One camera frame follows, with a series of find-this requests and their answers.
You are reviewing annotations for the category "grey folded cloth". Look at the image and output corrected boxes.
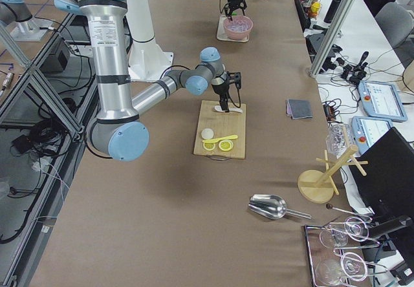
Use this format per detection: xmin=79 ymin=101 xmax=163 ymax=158
xmin=286 ymin=99 xmax=313 ymax=120

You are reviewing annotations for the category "blue teach pendant near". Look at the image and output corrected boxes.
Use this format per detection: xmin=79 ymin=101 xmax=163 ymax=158
xmin=351 ymin=116 xmax=393 ymax=154

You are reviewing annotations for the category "bamboo cutting board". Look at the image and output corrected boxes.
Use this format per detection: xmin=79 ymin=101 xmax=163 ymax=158
xmin=193 ymin=100 xmax=246 ymax=159

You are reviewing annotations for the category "lemon slice stack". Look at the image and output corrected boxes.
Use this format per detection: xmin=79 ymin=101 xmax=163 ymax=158
xmin=218 ymin=140 xmax=234 ymax=152

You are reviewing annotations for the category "wooden mug tree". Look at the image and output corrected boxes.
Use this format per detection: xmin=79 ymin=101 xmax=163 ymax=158
xmin=298 ymin=145 xmax=368 ymax=204

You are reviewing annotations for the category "cream serving tray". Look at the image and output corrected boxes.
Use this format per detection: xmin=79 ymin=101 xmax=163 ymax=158
xmin=216 ymin=15 xmax=249 ymax=43

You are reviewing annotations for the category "yellow plastic knife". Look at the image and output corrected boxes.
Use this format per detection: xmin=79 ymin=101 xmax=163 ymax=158
xmin=202 ymin=134 xmax=239 ymax=144

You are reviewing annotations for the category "wire glass rack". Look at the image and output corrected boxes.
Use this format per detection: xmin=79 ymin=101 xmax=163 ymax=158
xmin=303 ymin=216 xmax=387 ymax=286

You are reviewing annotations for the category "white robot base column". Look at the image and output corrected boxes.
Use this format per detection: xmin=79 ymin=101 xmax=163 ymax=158
xmin=126 ymin=0 xmax=173 ymax=82

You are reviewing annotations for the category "pink bowl of ice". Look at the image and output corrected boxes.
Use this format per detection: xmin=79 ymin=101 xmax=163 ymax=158
xmin=223 ymin=16 xmax=254 ymax=41

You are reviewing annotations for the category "white ceramic spoon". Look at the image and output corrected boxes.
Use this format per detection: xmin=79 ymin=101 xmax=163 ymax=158
xmin=214 ymin=105 xmax=243 ymax=113

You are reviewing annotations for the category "blue teach pendant far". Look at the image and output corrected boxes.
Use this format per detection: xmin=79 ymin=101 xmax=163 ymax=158
xmin=358 ymin=80 xmax=408 ymax=122

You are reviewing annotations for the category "aluminium frame post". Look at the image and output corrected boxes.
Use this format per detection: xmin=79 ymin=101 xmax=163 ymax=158
xmin=309 ymin=0 xmax=354 ymax=78

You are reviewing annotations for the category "lemon slice near bun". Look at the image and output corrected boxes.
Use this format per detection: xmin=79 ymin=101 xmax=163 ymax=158
xmin=202 ymin=142 xmax=216 ymax=151

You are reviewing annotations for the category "black water bottle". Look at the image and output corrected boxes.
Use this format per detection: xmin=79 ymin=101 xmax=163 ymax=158
xmin=323 ymin=0 xmax=342 ymax=24

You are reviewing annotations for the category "black monitor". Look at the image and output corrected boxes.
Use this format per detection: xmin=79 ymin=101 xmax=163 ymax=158
xmin=350 ymin=127 xmax=413 ymax=218

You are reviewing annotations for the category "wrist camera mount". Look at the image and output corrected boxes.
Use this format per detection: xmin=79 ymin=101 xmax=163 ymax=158
xmin=226 ymin=71 xmax=242 ymax=90

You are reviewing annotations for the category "clear plastic ice container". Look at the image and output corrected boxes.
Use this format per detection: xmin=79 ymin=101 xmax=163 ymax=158
xmin=325 ymin=123 xmax=349 ymax=156

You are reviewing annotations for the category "blue teach pendant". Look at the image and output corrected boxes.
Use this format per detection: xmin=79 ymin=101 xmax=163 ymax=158
xmin=351 ymin=116 xmax=393 ymax=154
xmin=358 ymin=80 xmax=408 ymax=122

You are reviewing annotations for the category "metal ice scoop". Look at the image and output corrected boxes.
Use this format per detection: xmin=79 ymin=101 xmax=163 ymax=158
xmin=248 ymin=194 xmax=312 ymax=220

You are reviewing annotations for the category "grey office chair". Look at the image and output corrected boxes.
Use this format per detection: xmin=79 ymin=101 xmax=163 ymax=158
xmin=375 ymin=2 xmax=413 ymax=48

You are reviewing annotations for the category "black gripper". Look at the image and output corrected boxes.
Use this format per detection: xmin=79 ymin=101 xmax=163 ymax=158
xmin=212 ymin=81 xmax=230 ymax=112
xmin=223 ymin=0 xmax=246 ymax=21

